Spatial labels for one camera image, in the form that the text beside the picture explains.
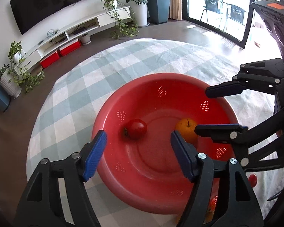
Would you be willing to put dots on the small grey floor pot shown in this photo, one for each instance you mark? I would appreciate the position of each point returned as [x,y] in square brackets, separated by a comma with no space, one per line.
[85,39]

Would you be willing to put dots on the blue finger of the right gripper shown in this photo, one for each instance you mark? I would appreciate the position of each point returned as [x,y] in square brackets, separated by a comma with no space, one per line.
[220,133]
[230,88]

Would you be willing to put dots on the red grape tomato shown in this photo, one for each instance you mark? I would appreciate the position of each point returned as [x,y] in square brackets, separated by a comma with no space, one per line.
[252,180]

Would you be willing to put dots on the trailing plant on console right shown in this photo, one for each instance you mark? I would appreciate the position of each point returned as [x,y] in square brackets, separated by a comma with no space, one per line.
[122,28]

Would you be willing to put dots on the mandarin orange with stem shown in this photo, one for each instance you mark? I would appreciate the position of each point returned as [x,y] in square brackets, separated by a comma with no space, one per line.
[186,129]

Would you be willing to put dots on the red storage box right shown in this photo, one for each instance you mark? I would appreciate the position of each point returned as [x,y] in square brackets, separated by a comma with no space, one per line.
[70,47]

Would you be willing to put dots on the red tomato with stem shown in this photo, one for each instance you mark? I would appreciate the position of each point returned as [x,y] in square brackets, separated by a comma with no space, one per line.
[135,129]

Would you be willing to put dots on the plant in white pot right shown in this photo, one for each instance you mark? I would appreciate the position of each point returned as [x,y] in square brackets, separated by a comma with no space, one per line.
[139,12]

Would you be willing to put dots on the trailing plant on console left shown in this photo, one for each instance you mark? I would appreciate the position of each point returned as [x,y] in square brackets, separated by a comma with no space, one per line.
[20,74]

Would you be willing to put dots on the white tv console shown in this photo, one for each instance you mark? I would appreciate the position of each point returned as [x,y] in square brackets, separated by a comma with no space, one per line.
[90,24]

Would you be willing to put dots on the red storage box left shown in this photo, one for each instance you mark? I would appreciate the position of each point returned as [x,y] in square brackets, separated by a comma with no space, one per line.
[52,58]

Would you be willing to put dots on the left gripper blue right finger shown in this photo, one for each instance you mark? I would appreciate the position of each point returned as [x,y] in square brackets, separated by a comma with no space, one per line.
[185,154]

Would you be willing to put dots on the wall mounted black television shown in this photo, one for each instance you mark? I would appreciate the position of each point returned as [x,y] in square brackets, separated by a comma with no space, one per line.
[52,1]

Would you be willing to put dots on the trailing plant on console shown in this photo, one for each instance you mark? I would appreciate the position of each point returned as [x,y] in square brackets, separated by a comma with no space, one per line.
[20,74]
[122,28]

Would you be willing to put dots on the black balcony chair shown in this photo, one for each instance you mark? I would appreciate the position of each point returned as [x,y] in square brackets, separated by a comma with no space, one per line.
[234,18]
[215,6]

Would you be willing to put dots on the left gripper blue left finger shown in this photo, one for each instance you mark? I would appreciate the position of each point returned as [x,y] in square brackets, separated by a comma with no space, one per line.
[92,153]

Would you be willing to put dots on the plant white ribbed pot left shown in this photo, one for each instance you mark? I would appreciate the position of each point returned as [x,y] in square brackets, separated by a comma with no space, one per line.
[7,82]

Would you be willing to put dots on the red storage box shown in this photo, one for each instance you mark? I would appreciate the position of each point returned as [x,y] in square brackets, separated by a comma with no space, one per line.
[52,58]
[70,47]

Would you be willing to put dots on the tall plant blue pot right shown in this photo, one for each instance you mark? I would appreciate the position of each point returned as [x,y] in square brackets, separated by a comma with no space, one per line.
[158,11]

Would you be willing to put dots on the red plastic colander bowl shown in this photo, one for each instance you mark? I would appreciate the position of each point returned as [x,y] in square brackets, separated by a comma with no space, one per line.
[145,173]

